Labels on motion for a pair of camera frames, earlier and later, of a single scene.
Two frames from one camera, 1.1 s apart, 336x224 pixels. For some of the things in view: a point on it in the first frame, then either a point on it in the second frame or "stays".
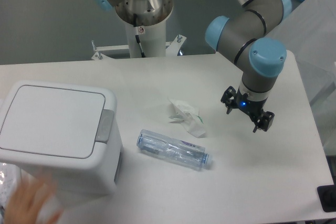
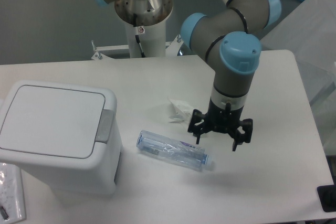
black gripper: [253, 108] → [221, 119]
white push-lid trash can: [68, 134] stays
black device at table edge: [327, 195] stays
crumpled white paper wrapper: [186, 114] stays
